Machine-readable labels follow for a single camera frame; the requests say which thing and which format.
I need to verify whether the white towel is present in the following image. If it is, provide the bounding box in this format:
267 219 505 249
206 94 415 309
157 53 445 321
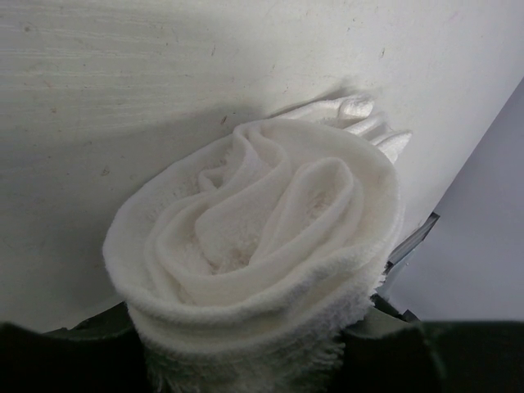
103 95 412 392

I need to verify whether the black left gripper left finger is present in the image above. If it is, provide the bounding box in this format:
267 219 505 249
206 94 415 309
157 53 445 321
43 303 147 392

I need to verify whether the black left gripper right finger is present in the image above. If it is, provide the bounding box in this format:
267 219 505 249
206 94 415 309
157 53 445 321
339 295 426 392

